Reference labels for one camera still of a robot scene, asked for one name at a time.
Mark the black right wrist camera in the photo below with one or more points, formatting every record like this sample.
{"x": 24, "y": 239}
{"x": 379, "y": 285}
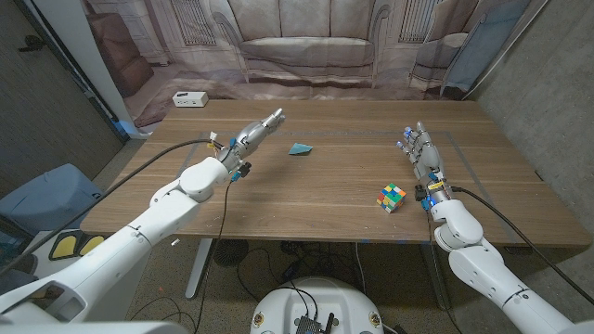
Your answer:
{"x": 421, "y": 192}

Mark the yellow foot pedal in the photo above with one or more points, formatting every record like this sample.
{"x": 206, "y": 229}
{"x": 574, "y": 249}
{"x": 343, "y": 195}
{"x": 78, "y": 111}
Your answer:
{"x": 92, "y": 245}
{"x": 64, "y": 247}

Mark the multicoloured puzzle cube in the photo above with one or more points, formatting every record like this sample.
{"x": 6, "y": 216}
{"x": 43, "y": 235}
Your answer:
{"x": 391, "y": 198}

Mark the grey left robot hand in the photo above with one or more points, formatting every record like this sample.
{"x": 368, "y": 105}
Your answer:
{"x": 248, "y": 137}

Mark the white power strip box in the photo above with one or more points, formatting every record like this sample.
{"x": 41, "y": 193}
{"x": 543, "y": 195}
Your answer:
{"x": 190, "y": 98}

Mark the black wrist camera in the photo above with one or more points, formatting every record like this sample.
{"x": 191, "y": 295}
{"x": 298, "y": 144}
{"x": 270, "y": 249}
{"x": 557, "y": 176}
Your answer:
{"x": 243, "y": 169}
{"x": 421, "y": 192}

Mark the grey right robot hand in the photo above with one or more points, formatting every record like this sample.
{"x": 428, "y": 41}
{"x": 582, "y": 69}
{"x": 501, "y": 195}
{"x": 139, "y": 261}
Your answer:
{"x": 427, "y": 155}

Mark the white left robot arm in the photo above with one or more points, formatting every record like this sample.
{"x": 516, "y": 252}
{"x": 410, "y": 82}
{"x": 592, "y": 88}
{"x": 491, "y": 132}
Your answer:
{"x": 167, "y": 213}

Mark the black round floor fan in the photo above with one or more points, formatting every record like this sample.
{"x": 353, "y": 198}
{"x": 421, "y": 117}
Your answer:
{"x": 230, "y": 253}

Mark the grey tape outline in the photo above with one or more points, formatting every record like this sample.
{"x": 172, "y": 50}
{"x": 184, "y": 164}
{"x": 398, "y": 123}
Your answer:
{"x": 362, "y": 133}

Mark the blue sticky note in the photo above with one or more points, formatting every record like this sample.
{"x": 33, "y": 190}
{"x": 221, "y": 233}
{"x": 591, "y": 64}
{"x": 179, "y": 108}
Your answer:
{"x": 300, "y": 149}

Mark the blue-grey leaning panel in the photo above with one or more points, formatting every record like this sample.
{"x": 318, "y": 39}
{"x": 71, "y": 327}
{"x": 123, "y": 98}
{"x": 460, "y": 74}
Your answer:
{"x": 482, "y": 46}

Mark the blue padded chair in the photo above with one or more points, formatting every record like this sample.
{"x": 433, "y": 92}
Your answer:
{"x": 46, "y": 199}

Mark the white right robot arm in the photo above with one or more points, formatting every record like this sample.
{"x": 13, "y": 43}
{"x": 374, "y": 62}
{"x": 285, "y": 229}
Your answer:
{"x": 480, "y": 262}

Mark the printed sofa room backdrop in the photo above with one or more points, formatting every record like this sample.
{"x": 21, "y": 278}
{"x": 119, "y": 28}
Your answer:
{"x": 306, "y": 51}

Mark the white table leg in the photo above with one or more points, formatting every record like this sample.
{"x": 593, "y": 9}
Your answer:
{"x": 199, "y": 269}

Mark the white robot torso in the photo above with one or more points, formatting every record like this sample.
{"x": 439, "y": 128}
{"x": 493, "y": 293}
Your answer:
{"x": 315, "y": 301}

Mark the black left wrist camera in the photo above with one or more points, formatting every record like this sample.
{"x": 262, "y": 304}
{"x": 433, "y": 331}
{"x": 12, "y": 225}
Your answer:
{"x": 243, "y": 169}

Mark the white upright post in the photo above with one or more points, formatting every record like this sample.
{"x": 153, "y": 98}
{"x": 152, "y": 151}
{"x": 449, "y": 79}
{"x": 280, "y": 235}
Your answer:
{"x": 83, "y": 55}

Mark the grey table leg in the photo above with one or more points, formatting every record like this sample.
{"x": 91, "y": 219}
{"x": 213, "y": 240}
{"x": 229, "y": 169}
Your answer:
{"x": 436, "y": 278}

